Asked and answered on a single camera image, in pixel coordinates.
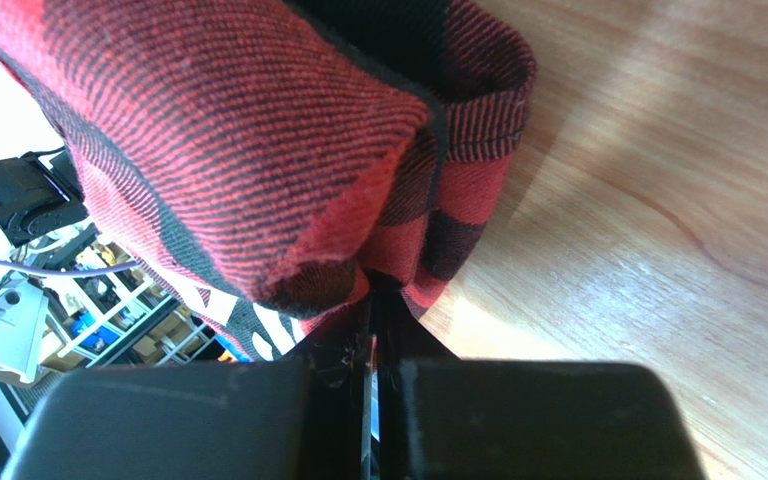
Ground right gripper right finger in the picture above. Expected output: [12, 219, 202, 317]
[377, 295, 704, 479]

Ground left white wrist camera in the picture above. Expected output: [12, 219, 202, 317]
[0, 268, 48, 384]

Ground red black plaid shirt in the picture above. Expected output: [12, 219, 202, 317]
[0, 1, 537, 360]

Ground background storage shelf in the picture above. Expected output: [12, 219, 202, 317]
[6, 224, 229, 373]

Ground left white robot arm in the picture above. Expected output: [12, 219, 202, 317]
[0, 148, 88, 247]

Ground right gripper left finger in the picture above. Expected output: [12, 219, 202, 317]
[2, 302, 370, 479]

